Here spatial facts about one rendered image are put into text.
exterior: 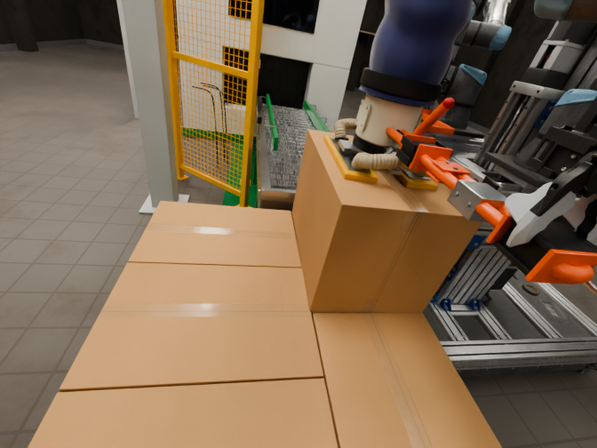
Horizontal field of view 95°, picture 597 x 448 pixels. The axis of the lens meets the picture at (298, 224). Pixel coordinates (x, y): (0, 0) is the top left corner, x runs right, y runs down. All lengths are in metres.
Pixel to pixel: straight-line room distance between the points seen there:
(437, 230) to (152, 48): 1.71
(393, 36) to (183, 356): 0.95
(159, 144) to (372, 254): 1.65
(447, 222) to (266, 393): 0.62
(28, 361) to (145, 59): 1.55
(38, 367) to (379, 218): 1.43
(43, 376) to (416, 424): 1.34
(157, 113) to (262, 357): 1.62
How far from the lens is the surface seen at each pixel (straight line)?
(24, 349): 1.68
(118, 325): 0.91
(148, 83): 1.99
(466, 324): 1.70
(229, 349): 0.82
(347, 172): 0.80
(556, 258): 0.44
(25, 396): 1.56
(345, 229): 0.70
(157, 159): 2.13
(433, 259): 0.89
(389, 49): 0.85
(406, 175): 0.90
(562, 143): 0.47
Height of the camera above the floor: 1.25
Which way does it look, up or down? 34 degrees down
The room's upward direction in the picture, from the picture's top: 12 degrees clockwise
